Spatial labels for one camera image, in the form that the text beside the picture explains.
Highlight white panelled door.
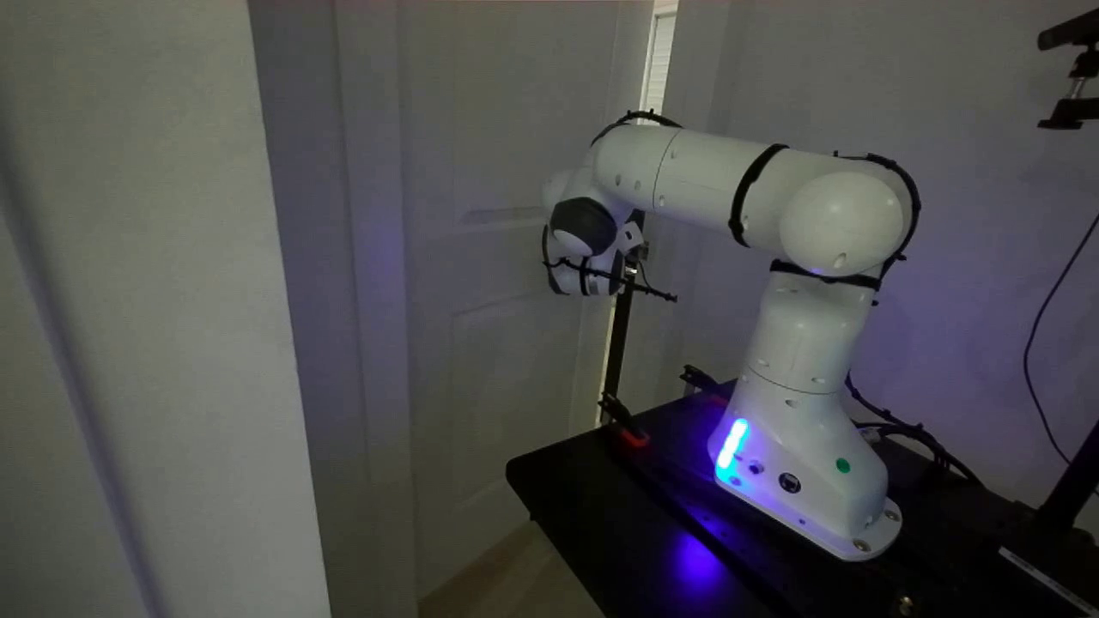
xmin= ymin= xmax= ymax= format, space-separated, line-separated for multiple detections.
xmin=392 ymin=0 xmax=660 ymax=604

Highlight black clamp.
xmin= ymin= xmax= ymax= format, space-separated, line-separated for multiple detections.
xmin=677 ymin=360 xmax=737 ymax=405

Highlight black robot table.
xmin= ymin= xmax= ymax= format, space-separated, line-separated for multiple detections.
xmin=502 ymin=382 xmax=1099 ymax=618

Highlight black stand pole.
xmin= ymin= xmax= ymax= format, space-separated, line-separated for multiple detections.
xmin=1033 ymin=418 xmax=1099 ymax=536

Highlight red handled clamp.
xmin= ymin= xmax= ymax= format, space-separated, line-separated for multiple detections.
xmin=591 ymin=388 xmax=656 ymax=453

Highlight white door frame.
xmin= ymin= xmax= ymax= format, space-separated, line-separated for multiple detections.
xmin=244 ymin=0 xmax=421 ymax=618

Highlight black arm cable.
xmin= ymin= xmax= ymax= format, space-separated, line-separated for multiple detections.
xmin=538 ymin=107 xmax=923 ymax=306

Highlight black base cables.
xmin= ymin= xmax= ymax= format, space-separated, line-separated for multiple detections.
xmin=837 ymin=382 xmax=978 ymax=489

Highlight black hanging wall cable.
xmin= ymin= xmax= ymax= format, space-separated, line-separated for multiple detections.
xmin=1016 ymin=211 xmax=1099 ymax=467

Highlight black camera on stand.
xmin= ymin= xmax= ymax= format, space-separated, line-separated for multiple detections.
xmin=1033 ymin=6 xmax=1099 ymax=133

